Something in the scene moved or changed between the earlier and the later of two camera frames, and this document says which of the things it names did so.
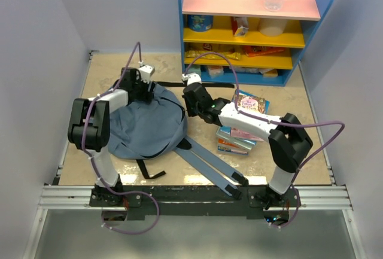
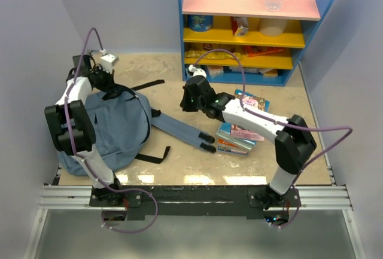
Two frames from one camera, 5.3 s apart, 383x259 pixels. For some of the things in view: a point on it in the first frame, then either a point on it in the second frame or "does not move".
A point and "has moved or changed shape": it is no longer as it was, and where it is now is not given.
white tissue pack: (215, 71) does not move
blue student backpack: (149, 131) has moved or changed shape
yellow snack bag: (194, 54) does not move
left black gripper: (146, 97) → (111, 84)
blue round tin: (200, 23) does not move
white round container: (272, 27) does not move
